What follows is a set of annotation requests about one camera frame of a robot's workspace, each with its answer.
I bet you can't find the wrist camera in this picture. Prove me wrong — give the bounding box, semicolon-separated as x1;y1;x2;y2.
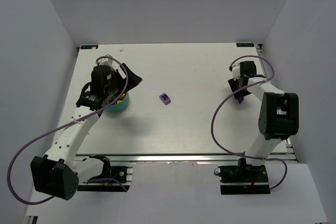
229;63;241;80
96;54;115;71

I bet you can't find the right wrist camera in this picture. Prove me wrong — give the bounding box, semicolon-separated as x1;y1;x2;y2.
229;63;241;80

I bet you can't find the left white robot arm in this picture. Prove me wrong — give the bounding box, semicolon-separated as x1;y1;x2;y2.
30;62;142;200

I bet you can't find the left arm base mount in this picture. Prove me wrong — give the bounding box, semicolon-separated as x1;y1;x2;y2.
73;155;133;193

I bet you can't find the purple cable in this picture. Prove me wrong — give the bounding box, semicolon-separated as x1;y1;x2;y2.
6;56;131;205
211;55;288;191

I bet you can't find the right blue corner label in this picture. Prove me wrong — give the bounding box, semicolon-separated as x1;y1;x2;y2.
236;42;255;47

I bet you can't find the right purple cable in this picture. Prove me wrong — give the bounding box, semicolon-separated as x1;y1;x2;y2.
211;55;288;191

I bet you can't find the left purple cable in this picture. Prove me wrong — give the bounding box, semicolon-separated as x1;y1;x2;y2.
6;56;131;205

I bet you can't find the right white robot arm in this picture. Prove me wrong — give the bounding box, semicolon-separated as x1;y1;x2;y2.
228;61;299;168

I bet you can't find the aluminium table rail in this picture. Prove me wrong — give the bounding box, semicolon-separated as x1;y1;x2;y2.
75;145;298;163

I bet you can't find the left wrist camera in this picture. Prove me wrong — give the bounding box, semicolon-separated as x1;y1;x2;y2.
96;54;115;71

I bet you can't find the purple curved lego brick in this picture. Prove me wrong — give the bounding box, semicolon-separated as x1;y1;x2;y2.
237;97;244;104

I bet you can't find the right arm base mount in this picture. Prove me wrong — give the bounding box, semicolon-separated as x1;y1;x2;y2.
214;158;270;195

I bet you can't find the teal divided round container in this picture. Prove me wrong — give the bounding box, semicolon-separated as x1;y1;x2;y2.
106;93;130;113

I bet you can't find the purple hollow lego brick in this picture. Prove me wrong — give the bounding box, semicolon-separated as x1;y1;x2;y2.
159;93;171;105

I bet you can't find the left blue corner label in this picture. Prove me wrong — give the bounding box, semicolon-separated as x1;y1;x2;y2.
80;45;98;50

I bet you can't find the blue corner label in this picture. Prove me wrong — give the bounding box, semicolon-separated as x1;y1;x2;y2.
80;45;98;50
236;42;255;47

